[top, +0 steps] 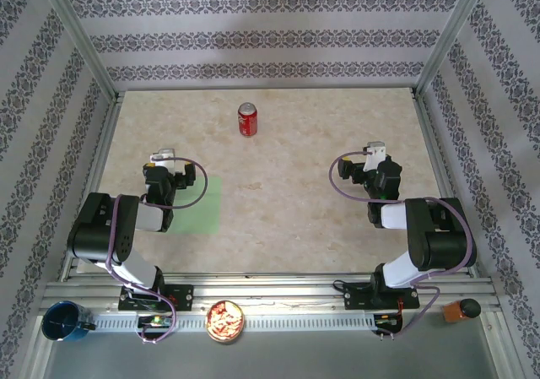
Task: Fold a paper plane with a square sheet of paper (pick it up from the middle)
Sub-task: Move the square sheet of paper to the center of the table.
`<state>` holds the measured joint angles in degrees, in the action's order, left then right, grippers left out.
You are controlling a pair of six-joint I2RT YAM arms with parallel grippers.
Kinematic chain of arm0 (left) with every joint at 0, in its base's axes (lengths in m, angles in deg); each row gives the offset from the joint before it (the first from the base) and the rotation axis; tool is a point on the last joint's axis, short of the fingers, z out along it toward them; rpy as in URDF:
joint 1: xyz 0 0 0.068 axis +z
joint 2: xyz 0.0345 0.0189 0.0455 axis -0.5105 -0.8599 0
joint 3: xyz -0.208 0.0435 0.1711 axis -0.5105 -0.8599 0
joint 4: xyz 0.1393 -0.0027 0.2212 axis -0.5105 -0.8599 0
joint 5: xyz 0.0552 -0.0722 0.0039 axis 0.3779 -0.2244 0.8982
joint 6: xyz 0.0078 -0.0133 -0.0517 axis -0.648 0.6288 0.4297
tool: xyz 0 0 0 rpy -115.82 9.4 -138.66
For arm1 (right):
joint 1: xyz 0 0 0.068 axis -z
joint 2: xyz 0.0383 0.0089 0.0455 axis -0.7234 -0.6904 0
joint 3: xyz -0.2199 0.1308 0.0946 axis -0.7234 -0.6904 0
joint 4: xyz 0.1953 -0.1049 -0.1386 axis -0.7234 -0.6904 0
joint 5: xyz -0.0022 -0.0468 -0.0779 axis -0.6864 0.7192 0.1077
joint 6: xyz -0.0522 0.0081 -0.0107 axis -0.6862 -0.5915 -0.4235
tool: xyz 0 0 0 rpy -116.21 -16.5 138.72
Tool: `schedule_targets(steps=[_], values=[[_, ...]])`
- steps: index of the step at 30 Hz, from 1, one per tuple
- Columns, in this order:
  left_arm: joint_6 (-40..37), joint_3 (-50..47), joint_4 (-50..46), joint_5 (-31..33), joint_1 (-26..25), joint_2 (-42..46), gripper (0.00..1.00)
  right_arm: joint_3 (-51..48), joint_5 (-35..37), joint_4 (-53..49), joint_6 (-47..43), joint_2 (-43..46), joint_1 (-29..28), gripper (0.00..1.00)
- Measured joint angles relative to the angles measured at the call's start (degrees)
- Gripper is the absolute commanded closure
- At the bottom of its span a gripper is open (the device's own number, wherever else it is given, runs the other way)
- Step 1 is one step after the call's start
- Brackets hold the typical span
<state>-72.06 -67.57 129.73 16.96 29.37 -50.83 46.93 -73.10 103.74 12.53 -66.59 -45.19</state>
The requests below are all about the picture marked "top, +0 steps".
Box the red soda can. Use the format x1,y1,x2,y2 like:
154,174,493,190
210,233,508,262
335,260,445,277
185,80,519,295
236,101,259,138

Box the brown jar with black lid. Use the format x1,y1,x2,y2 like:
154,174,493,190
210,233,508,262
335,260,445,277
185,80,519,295
440,298,482,324

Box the open tin with food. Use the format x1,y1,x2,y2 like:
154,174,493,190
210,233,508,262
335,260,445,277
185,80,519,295
204,299,246,345

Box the dark blue mug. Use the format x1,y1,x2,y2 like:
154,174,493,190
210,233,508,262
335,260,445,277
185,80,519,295
40,300,96,343

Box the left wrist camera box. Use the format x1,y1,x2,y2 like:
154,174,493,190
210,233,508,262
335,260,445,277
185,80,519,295
149,146,177,171

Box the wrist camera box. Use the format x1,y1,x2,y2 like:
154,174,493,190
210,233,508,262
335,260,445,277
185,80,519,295
149,146,177,171
363,140,387,172

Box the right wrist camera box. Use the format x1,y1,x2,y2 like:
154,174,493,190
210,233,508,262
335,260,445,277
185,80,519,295
363,140,387,172

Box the aluminium side rail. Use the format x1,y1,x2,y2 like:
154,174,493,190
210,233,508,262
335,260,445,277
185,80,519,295
411,89,482,279
58,91,126,281

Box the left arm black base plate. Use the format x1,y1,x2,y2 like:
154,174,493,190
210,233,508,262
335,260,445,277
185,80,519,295
117,284,194,312

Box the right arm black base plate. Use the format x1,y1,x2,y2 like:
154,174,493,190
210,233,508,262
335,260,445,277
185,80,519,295
343,281,420,311

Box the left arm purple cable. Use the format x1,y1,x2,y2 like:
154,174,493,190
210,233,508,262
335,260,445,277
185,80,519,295
104,155,208,346

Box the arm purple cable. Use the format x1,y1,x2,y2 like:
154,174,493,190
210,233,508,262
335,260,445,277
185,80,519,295
104,155,208,346
330,150,473,342

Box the aluminium frame post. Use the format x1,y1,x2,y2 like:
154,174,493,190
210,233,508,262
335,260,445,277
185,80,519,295
32,0,120,101
415,0,494,100

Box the aluminium front rail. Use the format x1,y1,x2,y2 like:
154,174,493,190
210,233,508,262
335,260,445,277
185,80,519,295
40,271,503,312

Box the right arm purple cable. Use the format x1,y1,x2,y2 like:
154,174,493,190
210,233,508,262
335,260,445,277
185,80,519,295
330,150,473,342

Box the slotted white cable duct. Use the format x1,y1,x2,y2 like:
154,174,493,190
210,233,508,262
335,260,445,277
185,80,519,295
90,313,376,333

